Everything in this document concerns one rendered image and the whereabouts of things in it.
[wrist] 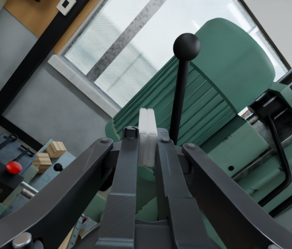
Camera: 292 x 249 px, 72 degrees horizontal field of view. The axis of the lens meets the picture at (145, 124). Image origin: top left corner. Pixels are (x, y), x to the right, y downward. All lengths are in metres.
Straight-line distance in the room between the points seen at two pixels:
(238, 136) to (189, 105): 0.12
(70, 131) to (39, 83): 0.49
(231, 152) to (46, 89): 1.70
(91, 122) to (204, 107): 1.61
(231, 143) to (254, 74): 0.13
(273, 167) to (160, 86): 0.26
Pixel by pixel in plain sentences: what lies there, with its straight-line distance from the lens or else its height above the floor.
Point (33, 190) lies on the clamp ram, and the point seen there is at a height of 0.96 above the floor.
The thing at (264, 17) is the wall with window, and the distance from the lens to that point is 1.98.
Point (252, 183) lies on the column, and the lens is 0.45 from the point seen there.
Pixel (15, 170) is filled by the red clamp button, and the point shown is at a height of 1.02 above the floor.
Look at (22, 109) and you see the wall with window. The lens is 2.08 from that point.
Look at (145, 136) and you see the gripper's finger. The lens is 0.15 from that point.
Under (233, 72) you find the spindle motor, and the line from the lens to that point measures 0.36.
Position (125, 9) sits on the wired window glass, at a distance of 1.82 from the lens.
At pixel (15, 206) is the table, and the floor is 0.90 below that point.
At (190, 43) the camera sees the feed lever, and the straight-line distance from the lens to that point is 0.26.
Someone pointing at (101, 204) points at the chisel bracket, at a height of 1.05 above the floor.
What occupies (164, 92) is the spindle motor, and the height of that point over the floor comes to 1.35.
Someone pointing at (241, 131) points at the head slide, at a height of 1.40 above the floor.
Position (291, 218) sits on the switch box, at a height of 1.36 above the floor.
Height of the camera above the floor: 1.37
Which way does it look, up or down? 14 degrees down
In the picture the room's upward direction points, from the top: 46 degrees clockwise
